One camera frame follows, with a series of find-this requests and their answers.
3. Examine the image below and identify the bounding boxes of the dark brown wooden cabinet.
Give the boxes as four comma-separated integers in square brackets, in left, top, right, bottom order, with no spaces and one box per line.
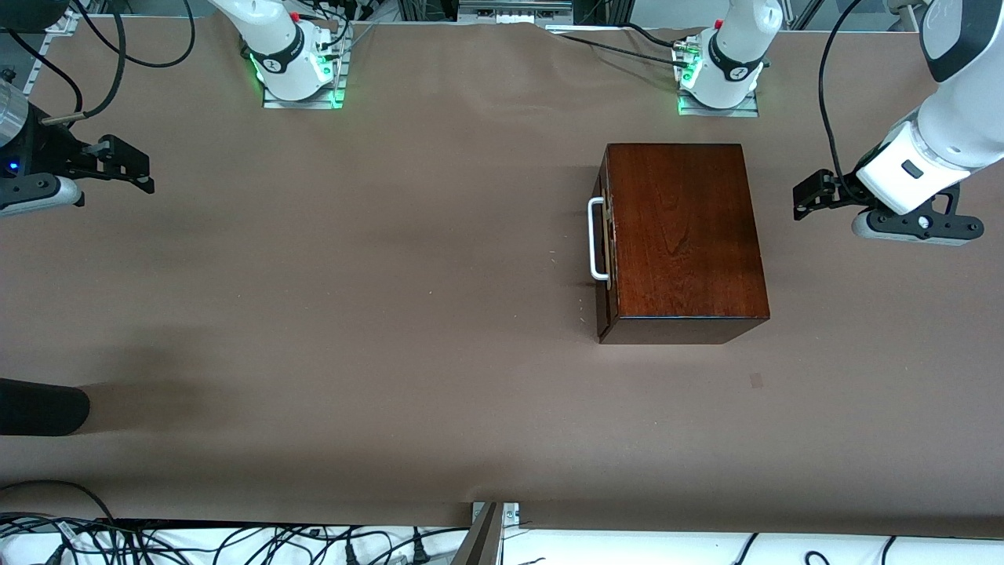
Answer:
[595,143,770,344]

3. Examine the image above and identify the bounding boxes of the black cylinder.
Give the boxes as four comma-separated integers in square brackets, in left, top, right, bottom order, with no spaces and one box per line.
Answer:
[0,378,90,436]

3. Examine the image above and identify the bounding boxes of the brown paper table cover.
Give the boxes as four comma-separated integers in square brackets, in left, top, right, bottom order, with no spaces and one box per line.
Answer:
[0,16,1004,538]

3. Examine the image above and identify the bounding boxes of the grey metal beam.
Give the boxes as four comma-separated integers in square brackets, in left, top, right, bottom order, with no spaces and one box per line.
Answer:
[453,504,504,565]

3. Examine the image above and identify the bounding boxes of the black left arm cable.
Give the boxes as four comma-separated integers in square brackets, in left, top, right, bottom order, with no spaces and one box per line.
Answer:
[818,0,864,185]

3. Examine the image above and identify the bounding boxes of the thin black cable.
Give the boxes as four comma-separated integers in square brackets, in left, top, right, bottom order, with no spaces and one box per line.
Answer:
[0,30,85,115]

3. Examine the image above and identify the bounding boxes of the perforated metal rail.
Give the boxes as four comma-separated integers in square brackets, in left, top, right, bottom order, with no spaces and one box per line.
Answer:
[22,8,83,91]

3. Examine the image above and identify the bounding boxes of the looping black cable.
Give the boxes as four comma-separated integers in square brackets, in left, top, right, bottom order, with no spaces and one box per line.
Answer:
[71,0,197,69]

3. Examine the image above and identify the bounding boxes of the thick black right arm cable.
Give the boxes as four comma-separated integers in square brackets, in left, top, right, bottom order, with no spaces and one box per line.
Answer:
[39,0,126,126]

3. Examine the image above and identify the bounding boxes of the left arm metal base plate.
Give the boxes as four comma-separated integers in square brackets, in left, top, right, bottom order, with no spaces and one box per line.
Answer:
[678,90,760,118]

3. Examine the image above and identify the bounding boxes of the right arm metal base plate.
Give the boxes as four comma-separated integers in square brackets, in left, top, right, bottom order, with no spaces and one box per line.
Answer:
[263,24,346,109]

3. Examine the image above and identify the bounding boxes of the black base cable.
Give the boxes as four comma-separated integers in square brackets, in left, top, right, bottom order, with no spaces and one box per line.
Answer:
[561,33,693,60]

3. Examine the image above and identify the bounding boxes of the black arcing floor cable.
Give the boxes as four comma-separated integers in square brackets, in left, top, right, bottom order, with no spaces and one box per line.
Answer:
[0,480,118,525]

